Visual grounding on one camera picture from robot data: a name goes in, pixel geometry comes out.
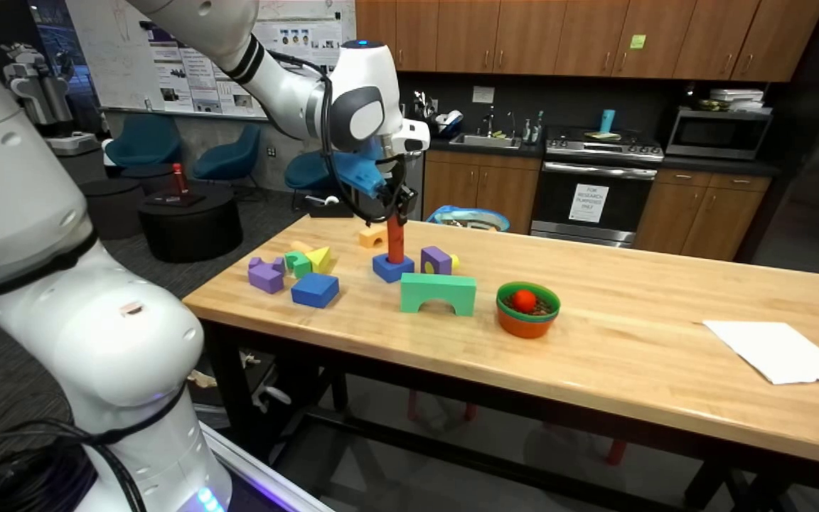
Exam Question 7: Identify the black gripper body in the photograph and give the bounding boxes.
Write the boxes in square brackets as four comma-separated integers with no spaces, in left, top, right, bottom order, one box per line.
[373,153,423,207]

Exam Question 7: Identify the orange cylinder block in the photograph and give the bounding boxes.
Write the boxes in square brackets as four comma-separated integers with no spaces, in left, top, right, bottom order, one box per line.
[383,216,409,265]

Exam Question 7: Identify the white robot base platform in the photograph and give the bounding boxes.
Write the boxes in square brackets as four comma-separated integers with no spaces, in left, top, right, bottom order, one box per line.
[194,423,335,512]

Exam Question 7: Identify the blue block with hole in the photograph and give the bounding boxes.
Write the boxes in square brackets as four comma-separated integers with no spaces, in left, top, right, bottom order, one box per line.
[370,251,417,287]

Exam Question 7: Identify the yellow triangle block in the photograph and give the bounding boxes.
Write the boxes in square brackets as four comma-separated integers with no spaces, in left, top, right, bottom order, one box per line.
[305,241,339,277]

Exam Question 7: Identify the teal arch block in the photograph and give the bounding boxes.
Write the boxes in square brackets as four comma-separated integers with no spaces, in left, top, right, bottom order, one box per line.
[397,270,481,319]

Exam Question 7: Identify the small green arch block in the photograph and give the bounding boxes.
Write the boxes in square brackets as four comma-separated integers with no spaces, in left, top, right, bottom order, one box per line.
[281,247,318,282]

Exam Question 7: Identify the blue solid foam block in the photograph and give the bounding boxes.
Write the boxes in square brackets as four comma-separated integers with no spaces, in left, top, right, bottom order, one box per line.
[291,270,340,314]

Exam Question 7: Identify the purple rectangular block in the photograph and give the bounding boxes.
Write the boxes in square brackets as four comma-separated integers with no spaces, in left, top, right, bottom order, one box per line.
[244,263,291,295]

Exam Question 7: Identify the small orange-yellow cube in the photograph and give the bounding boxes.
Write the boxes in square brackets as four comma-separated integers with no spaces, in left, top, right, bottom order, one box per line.
[355,221,389,251]

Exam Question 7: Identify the dark kettle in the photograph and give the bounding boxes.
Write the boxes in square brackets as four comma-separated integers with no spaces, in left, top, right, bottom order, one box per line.
[430,109,465,143]

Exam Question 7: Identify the wide wooden base cabinet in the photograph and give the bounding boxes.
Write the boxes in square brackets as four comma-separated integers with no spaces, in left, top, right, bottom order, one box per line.
[420,149,546,237]

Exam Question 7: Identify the steel kitchen sink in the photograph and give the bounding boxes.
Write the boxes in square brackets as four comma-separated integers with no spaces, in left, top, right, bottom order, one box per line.
[446,130,528,153]

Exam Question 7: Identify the red ball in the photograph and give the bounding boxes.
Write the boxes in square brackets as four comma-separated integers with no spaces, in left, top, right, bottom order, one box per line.
[510,287,541,317]

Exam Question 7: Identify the orange bowl green rim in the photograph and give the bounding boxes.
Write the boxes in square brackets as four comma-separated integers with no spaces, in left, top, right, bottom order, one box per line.
[492,278,562,341]

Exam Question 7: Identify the white paper sign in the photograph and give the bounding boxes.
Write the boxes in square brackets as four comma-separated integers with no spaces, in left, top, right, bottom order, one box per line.
[565,181,610,227]

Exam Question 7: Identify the steel kitchen oven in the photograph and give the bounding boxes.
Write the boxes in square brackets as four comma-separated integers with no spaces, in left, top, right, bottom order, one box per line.
[528,130,669,251]

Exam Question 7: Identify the black round ottoman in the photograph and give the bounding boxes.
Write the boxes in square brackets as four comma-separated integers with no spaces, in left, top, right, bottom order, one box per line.
[136,181,244,265]

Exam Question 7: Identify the red bottle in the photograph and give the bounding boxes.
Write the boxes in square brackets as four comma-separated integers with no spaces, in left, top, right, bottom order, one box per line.
[168,159,190,201]

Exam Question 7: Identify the blue lounge chair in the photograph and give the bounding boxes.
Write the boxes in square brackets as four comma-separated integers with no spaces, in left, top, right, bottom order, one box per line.
[104,110,187,179]

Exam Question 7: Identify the grey round ottoman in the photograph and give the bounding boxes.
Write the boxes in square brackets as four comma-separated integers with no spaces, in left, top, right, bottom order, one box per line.
[80,176,148,241]

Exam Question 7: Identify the white poster board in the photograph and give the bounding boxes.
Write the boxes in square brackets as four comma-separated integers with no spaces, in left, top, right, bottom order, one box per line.
[63,0,362,122]

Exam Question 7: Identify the narrow wooden base cabinet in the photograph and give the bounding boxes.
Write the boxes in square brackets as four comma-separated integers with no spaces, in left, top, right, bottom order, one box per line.
[633,169,775,265]

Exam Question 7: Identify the steel microwave oven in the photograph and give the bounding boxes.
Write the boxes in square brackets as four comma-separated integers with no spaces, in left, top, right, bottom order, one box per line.
[663,105,775,163]

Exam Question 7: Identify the stack of white plates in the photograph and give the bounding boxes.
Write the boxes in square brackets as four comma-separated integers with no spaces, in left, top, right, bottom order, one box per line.
[707,85,767,115]

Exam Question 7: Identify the white paper sheet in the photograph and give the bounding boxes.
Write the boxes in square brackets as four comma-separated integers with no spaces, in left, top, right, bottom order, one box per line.
[703,319,819,389]

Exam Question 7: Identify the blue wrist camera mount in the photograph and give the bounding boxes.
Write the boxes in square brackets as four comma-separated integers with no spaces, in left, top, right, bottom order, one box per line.
[328,139,397,201]

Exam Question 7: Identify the wooden wall cabinets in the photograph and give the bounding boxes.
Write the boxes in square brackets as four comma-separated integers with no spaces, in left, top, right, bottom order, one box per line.
[352,0,819,85]

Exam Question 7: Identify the black table frame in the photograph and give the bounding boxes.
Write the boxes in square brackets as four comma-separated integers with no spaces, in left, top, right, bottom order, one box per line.
[202,321,819,512]

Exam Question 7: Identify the black base cable bundle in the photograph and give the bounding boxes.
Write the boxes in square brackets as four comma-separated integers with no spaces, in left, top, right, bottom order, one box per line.
[0,422,154,512]

